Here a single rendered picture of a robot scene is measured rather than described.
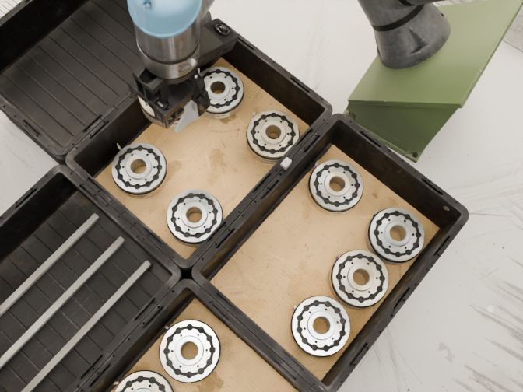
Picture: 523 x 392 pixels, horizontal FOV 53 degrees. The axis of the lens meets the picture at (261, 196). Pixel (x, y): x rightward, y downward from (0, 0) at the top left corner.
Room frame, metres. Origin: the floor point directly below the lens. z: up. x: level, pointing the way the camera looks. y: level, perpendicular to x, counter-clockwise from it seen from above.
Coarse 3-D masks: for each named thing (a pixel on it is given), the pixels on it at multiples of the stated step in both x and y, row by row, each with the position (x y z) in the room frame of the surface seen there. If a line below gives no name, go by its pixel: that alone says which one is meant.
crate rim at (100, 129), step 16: (256, 48) 0.56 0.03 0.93; (272, 64) 0.53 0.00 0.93; (288, 80) 0.50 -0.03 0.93; (128, 96) 0.44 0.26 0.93; (320, 96) 0.47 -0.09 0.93; (112, 112) 0.41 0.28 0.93; (96, 128) 0.37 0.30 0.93; (80, 144) 0.34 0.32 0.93; (304, 144) 0.38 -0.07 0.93; (80, 176) 0.28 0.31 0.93; (272, 176) 0.31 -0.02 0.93; (96, 192) 0.26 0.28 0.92; (256, 192) 0.28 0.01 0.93; (240, 208) 0.25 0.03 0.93; (144, 224) 0.21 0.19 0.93; (224, 224) 0.22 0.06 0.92; (160, 240) 0.18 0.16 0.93; (176, 256) 0.16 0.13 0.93; (192, 256) 0.16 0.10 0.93
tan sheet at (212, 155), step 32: (224, 64) 0.59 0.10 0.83; (256, 96) 0.52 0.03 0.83; (160, 128) 0.43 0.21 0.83; (192, 128) 0.43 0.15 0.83; (224, 128) 0.44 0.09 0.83; (192, 160) 0.37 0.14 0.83; (224, 160) 0.37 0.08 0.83; (256, 160) 0.38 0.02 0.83; (160, 192) 0.30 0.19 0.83; (224, 192) 0.31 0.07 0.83; (160, 224) 0.23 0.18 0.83
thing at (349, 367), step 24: (336, 120) 0.43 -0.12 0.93; (312, 144) 0.38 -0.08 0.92; (288, 168) 0.33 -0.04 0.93; (408, 168) 0.35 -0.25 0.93; (264, 192) 0.28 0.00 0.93; (432, 192) 0.31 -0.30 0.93; (240, 216) 0.23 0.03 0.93; (216, 240) 0.19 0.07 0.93; (432, 264) 0.18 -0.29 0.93; (216, 288) 0.11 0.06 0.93; (408, 288) 0.14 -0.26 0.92; (240, 312) 0.08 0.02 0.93; (264, 336) 0.04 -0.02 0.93; (288, 360) 0.01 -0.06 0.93; (360, 360) 0.02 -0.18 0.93; (312, 384) -0.02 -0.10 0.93; (336, 384) -0.02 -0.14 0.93
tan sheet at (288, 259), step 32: (320, 160) 0.39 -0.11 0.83; (352, 160) 0.40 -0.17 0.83; (384, 192) 0.34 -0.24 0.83; (288, 224) 0.25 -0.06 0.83; (320, 224) 0.26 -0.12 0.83; (352, 224) 0.27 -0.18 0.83; (256, 256) 0.19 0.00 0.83; (288, 256) 0.19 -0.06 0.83; (320, 256) 0.20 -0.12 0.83; (416, 256) 0.22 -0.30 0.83; (224, 288) 0.12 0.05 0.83; (256, 288) 0.13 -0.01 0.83; (288, 288) 0.14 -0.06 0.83; (320, 288) 0.14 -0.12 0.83; (256, 320) 0.07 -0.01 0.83; (288, 320) 0.08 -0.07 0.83; (320, 320) 0.08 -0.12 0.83; (352, 320) 0.09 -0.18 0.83
